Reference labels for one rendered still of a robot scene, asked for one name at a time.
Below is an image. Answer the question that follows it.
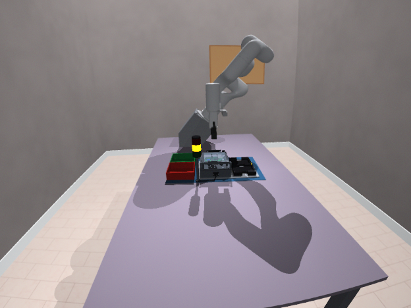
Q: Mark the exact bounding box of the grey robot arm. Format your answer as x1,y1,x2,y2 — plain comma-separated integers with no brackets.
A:
197,35,274,122

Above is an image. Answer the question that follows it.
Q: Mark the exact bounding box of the green open bin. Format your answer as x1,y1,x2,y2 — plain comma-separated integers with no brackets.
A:
170,153,196,167

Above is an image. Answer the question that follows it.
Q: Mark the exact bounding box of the red bin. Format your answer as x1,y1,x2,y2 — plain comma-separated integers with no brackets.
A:
166,162,195,180

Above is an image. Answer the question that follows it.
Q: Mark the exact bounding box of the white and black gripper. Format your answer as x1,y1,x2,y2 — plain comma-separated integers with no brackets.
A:
207,111,217,140

